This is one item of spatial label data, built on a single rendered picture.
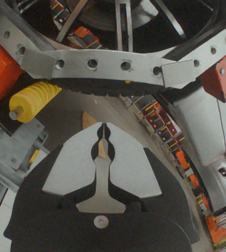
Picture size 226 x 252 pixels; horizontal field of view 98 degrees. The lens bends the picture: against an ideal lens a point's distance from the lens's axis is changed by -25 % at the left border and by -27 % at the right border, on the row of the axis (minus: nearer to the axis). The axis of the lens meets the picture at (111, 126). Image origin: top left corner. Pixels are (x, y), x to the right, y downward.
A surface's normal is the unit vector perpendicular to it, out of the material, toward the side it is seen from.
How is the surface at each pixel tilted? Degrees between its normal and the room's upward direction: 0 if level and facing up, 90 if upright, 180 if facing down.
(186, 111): 90
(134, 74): 90
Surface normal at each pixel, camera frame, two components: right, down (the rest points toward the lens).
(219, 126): 0.02, 0.53
